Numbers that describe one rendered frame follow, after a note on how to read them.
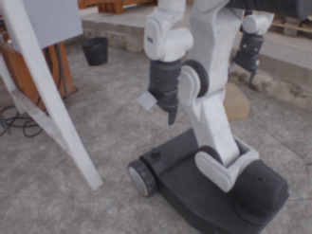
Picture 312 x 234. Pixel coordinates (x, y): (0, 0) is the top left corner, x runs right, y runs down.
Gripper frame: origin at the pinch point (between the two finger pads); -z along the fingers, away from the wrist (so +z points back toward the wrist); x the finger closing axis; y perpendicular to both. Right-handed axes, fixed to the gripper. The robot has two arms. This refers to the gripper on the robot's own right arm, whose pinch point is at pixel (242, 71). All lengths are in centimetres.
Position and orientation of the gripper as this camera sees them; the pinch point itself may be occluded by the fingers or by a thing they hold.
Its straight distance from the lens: 102.6
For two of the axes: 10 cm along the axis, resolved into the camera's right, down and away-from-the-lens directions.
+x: -5.8, -6.0, 5.4
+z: 0.6, -7.0, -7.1
